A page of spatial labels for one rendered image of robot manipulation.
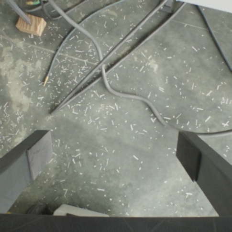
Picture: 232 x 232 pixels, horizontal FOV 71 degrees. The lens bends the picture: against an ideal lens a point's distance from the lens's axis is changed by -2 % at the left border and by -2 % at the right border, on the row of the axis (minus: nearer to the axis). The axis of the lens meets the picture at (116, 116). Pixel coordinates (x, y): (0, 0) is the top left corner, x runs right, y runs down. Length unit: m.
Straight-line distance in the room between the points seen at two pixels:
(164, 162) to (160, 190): 0.14
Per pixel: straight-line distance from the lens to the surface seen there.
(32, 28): 1.25
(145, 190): 0.95
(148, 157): 0.91
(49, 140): 0.17
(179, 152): 0.16
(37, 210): 0.98
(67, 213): 0.91
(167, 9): 1.18
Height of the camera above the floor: 0.90
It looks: 80 degrees down
